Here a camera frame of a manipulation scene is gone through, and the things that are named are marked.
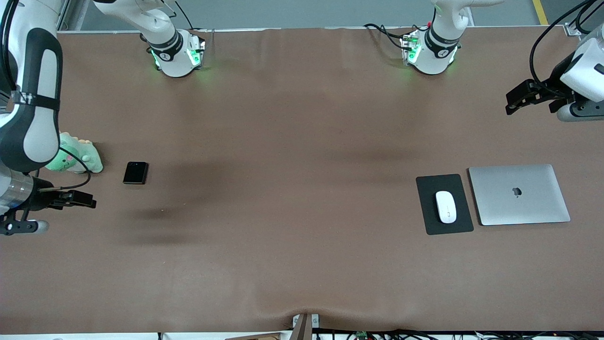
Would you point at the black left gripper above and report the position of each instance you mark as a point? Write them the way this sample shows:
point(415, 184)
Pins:
point(560, 78)

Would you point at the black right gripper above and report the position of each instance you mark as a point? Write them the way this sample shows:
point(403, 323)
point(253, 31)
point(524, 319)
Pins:
point(38, 198)

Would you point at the black smartphone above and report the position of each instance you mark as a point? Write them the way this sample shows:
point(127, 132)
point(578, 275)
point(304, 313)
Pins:
point(136, 173)

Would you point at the white computer mouse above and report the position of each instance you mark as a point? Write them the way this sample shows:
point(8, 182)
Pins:
point(446, 208)

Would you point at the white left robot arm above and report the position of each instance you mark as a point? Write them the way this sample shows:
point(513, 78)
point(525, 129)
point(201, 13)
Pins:
point(434, 54)

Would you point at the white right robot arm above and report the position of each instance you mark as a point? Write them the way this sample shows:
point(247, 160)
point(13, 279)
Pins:
point(28, 137)

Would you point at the black mouse pad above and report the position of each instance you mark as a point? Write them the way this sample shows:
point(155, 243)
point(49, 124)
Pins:
point(424, 208)

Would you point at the green dinosaur plush toy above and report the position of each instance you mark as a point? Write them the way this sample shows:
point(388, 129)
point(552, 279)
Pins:
point(80, 158)

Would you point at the silver laptop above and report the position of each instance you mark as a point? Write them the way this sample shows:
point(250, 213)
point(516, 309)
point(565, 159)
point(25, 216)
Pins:
point(519, 208)

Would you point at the brown table cover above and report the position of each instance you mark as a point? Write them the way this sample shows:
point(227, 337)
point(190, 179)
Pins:
point(302, 259)

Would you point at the small green circuit board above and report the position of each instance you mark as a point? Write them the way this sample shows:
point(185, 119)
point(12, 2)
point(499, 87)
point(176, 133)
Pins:
point(362, 335)

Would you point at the metal corner bracket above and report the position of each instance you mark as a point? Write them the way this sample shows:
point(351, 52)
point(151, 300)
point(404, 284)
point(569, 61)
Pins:
point(572, 29)

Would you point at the aluminium frame rail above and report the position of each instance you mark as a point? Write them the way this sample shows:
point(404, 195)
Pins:
point(66, 14)

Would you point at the brown wooden post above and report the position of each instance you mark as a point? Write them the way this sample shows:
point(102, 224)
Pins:
point(302, 330)

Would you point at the grey metal stand bracket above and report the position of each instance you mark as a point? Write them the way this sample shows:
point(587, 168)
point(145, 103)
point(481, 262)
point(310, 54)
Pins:
point(315, 321)

